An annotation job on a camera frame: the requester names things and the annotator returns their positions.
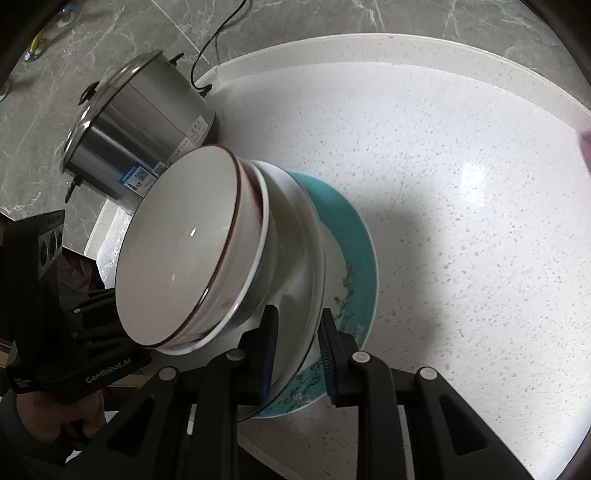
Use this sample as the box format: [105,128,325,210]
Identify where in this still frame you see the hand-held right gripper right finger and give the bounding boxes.
[318,308,532,480]

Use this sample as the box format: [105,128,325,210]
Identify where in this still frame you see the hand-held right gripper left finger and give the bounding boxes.
[99,305,281,480]

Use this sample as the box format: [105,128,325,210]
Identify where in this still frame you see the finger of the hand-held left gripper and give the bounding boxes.
[69,288,134,348]

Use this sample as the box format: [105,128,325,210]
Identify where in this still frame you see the grey plate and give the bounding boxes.
[235,240,329,408]

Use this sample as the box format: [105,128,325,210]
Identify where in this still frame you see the plain white bowl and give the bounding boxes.
[157,159,279,357]

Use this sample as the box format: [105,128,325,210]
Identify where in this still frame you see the white bowl with pink flowers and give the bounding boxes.
[115,145,269,350]

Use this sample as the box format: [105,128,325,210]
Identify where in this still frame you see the large teal floral plate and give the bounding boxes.
[252,172,380,419]

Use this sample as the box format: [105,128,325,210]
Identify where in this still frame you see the wide white bowl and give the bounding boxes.
[240,161,325,333]

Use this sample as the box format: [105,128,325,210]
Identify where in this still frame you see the person's left forearm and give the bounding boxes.
[0,392,84,472]

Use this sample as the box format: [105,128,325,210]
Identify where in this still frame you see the person's left hand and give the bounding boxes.
[16,379,108,445]

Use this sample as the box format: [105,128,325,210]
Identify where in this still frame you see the stainless steel pot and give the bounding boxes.
[60,52,221,214]

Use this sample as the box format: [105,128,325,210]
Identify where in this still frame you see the black power cable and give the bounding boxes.
[190,0,248,93]

